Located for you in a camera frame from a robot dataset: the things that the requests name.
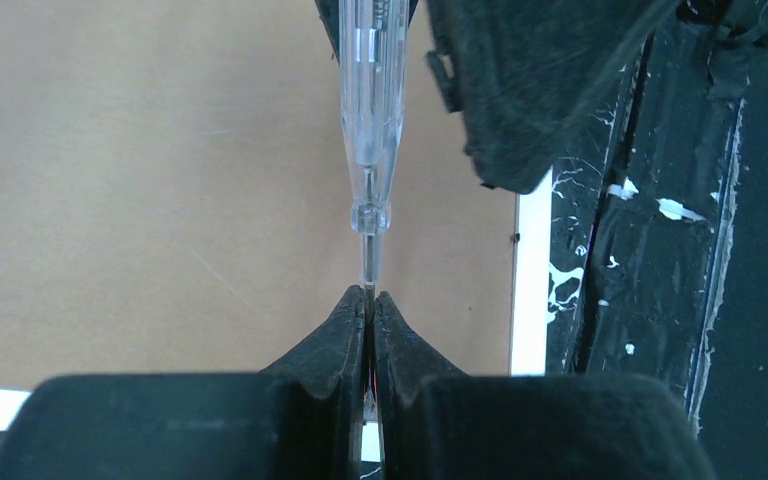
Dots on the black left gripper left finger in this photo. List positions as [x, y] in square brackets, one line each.
[298, 418]

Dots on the clear grey screwdriver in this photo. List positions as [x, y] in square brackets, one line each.
[372, 62]

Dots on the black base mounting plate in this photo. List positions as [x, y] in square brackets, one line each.
[676, 285]

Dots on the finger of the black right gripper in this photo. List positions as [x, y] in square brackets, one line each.
[525, 75]
[328, 11]

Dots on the white picture frame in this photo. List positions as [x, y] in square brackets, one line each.
[174, 193]

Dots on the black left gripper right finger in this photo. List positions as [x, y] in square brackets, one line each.
[440, 423]

